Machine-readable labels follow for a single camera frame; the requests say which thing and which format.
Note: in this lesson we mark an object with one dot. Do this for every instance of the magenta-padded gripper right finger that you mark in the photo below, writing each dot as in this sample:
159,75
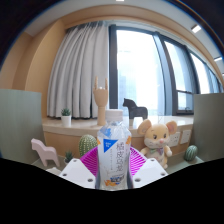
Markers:
150,170

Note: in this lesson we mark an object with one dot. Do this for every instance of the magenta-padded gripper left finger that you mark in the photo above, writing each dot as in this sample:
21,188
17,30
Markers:
77,170

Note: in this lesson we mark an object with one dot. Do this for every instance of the clear plastic drink bottle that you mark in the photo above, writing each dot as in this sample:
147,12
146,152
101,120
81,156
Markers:
114,150

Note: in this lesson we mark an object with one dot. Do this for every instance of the small plant in white pot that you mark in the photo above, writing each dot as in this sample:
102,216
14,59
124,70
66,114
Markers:
66,120
68,157

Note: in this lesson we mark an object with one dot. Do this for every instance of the tall green cactus figure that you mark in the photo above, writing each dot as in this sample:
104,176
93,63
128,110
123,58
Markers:
87,145

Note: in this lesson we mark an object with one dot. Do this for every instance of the beige plush mouse toy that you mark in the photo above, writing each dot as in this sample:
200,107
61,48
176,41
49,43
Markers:
157,138

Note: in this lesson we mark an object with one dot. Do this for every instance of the pink horse figurine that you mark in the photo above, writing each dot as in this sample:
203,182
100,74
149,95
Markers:
45,151

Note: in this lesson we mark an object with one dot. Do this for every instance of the round green cactus figure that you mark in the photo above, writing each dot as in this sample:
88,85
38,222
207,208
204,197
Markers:
191,153

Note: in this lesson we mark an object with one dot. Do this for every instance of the dark horse figurine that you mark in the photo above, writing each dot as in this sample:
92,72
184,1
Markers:
136,111

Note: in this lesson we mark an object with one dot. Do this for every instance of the green desk partition panel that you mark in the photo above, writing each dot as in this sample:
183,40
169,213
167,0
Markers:
210,126
20,126

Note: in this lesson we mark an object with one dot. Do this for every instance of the wooden hand model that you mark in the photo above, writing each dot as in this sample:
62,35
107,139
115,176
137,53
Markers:
101,100

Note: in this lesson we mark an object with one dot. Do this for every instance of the light grey curtain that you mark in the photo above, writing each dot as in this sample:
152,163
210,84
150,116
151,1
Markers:
78,73

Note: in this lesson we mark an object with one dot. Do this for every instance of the dark framed window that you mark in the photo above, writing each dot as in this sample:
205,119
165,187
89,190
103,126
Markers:
140,70

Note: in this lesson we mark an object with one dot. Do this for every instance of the ceiling lights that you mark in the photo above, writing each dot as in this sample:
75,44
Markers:
196,28

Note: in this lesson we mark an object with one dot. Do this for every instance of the white wall socket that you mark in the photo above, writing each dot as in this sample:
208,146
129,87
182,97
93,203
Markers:
174,139
185,136

